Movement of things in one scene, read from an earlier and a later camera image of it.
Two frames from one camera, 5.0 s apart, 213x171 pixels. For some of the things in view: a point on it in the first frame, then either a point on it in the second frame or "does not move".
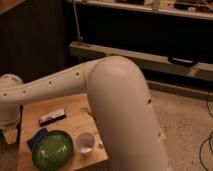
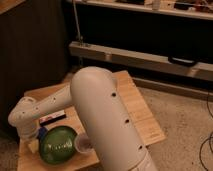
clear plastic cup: [85, 142] does not move
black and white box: [52, 116] does not move
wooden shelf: [191, 9] does not move
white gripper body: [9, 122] -> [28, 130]
